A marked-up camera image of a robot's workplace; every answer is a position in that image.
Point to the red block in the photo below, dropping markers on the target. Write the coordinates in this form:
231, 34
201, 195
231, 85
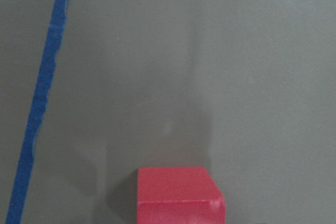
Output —
178, 195

